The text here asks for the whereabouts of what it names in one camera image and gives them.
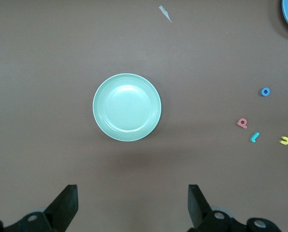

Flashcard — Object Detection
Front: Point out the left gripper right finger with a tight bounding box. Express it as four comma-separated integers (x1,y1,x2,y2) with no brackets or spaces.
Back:
187,184,283,232

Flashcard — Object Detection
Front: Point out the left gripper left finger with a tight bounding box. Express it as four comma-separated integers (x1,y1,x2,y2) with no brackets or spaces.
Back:
0,184,79,232

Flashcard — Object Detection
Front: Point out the green plate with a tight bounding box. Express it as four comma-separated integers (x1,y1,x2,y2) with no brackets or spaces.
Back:
92,73,162,142

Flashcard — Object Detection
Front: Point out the brown table cover sheet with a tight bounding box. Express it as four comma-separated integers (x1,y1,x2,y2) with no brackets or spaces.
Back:
0,0,288,232

